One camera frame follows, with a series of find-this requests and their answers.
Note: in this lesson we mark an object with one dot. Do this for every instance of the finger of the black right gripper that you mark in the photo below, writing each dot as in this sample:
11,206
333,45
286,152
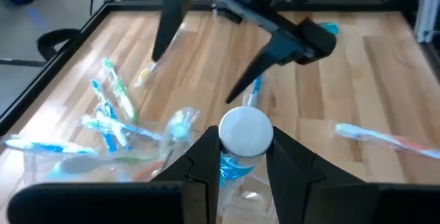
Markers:
295,43
173,7

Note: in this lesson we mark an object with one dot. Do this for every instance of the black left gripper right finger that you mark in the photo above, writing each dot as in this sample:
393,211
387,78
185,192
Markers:
326,200

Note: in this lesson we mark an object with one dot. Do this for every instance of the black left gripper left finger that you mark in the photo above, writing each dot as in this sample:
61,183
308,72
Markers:
137,203

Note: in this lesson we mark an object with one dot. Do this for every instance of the blue toothbrush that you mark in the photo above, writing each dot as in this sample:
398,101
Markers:
103,125
255,91
103,107
44,146

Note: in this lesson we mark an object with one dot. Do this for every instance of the grey green toothbrush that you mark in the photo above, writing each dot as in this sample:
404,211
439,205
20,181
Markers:
79,165

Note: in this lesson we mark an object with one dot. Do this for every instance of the yellow toothbrush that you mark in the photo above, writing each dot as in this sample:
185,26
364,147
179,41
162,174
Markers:
144,76

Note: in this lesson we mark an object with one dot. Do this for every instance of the orange toothbrush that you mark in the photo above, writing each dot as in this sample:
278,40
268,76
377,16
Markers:
395,141

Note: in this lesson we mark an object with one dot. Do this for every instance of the clear acrylic square holder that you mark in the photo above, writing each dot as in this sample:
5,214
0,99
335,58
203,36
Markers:
247,203

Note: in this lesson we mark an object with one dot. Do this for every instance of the black aluminium table frame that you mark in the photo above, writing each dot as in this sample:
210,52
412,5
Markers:
63,50

